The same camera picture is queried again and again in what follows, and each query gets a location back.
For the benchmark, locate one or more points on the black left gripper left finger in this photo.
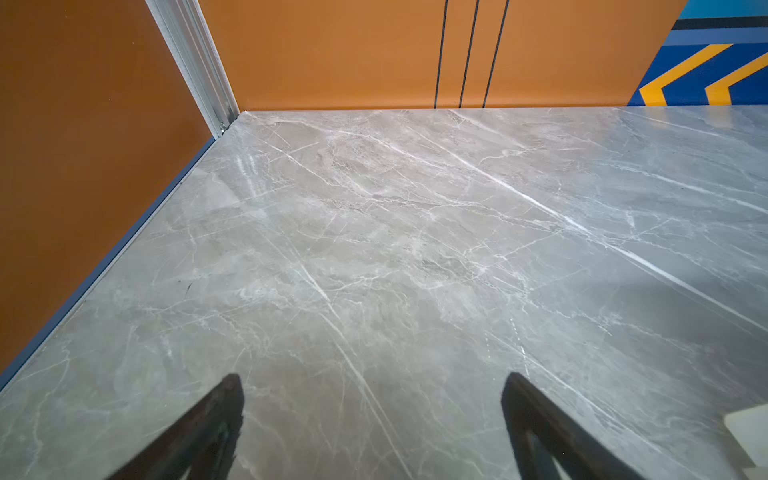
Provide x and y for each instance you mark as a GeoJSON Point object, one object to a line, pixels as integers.
{"type": "Point", "coordinates": [201, 444]}

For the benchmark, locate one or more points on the white plastic bin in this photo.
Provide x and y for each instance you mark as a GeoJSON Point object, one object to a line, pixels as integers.
{"type": "Point", "coordinates": [749, 428]}

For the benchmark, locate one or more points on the aluminium corner post left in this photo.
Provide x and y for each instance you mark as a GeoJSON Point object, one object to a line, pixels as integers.
{"type": "Point", "coordinates": [187, 35]}

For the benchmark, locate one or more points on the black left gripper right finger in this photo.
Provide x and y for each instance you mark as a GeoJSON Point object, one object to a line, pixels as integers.
{"type": "Point", "coordinates": [549, 444]}

